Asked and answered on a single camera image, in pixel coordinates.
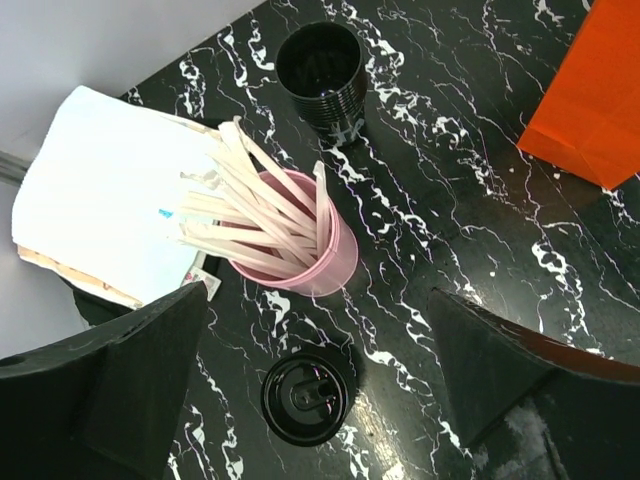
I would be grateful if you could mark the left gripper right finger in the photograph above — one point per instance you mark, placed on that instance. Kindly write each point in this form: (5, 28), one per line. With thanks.
(538, 408)

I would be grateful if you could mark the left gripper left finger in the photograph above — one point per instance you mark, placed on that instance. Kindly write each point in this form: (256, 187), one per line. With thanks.
(103, 404)

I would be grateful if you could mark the orange paper bag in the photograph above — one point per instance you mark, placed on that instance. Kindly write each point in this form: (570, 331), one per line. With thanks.
(588, 120)

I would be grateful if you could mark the black coffee cup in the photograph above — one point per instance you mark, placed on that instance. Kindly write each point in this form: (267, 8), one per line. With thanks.
(321, 67)

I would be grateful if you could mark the black cup lid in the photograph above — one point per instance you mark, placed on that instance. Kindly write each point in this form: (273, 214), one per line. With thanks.
(306, 396)

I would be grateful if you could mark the white napkin stack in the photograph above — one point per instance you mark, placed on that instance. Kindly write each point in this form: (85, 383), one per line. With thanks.
(102, 194)

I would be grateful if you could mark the pink straw holder cup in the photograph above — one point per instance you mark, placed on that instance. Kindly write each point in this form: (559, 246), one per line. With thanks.
(320, 265)

